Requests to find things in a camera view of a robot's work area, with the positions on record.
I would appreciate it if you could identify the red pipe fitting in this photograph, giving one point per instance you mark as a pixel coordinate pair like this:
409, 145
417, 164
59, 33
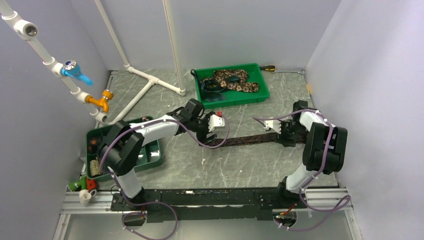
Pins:
91, 185

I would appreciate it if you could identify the blue faucet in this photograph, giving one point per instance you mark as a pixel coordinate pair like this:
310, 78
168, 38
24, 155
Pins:
72, 69

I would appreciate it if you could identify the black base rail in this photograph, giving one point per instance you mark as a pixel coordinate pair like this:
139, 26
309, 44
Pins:
214, 214

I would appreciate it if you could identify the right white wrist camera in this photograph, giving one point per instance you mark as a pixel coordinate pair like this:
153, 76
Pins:
275, 125

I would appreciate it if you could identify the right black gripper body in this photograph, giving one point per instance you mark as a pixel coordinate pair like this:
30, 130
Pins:
288, 131

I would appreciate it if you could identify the dark orange patterned tie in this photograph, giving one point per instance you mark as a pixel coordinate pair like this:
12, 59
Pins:
251, 140

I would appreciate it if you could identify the green tray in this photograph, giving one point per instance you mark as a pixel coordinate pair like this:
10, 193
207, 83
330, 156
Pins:
235, 98

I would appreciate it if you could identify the olive rolled tie in organizer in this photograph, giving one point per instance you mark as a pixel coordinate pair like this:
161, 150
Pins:
94, 168

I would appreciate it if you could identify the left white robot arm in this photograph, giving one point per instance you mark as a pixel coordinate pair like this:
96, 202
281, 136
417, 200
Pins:
120, 149

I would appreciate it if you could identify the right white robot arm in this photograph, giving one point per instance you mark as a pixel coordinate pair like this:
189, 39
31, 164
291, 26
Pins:
324, 145

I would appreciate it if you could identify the aluminium frame rail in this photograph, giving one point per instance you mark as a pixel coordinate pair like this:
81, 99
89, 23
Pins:
108, 202

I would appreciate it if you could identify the white pipe fitting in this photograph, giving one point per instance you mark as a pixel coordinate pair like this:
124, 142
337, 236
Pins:
84, 197

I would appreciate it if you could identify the dark blue tie in tray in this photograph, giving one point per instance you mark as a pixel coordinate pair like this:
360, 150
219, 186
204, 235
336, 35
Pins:
206, 95

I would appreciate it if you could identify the silver wrench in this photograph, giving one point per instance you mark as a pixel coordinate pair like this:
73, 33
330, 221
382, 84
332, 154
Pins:
295, 71

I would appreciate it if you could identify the brown floral tie in tray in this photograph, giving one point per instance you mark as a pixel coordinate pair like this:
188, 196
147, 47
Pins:
223, 80

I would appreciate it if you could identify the green compartment organizer box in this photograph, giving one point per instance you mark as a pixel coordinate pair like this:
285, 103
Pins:
150, 155

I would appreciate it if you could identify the orange faucet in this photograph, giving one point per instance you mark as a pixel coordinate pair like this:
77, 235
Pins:
102, 102

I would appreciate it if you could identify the yellow black screwdriver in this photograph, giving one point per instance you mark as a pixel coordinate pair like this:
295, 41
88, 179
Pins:
268, 68

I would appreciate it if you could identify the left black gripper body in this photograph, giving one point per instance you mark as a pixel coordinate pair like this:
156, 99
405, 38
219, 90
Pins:
201, 127

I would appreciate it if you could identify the green pipe fitting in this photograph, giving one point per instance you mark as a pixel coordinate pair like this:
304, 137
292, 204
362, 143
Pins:
78, 185

